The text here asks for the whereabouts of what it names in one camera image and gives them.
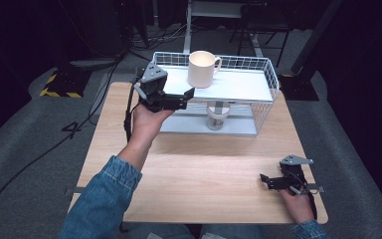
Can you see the yellow-black striped stand base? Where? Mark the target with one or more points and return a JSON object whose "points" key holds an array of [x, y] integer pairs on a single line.
{"points": [[63, 84]]}

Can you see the person's left hand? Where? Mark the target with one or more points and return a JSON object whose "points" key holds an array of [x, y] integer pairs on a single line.
{"points": [[146, 126]]}

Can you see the glass jar with white lid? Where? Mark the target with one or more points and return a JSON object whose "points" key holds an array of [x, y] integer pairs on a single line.
{"points": [[217, 116]]}

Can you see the black stand with base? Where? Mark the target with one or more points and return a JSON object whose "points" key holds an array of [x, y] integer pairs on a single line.
{"points": [[301, 83]]}

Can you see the white mug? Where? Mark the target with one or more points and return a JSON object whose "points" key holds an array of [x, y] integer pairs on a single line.
{"points": [[200, 69]]}

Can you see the person's leg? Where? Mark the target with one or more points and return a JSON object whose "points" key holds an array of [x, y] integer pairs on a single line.
{"points": [[232, 233], [165, 232]]}

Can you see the person's right hand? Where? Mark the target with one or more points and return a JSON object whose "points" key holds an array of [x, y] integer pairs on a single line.
{"points": [[300, 207]]}

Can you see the person's left leg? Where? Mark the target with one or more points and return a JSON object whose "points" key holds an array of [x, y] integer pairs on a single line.
{"points": [[165, 232]]}

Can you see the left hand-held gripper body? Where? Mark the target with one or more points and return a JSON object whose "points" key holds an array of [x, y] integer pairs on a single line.
{"points": [[152, 86]]}

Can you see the person's right leg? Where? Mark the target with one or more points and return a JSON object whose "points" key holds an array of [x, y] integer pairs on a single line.
{"points": [[232, 233]]}

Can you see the black chair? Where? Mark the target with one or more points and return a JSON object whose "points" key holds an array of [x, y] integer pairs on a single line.
{"points": [[262, 20]]}

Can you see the grey tape piece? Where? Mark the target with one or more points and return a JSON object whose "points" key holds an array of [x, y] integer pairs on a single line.
{"points": [[316, 188], [78, 190]]}

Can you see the white desk frame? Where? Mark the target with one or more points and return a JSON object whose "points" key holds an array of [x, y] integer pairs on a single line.
{"points": [[187, 33]]}

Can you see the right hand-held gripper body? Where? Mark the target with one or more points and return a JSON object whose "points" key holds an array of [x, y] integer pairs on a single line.
{"points": [[295, 172]]}

